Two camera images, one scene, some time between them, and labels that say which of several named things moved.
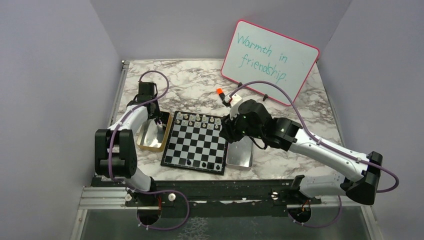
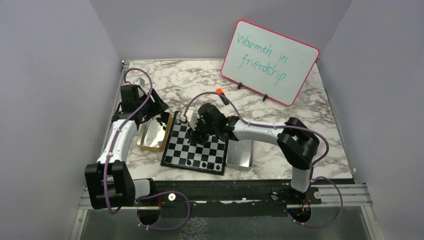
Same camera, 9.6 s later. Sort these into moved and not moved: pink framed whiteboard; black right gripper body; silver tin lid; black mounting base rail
Moved: black right gripper body
Not moved: pink framed whiteboard; silver tin lid; black mounting base rail
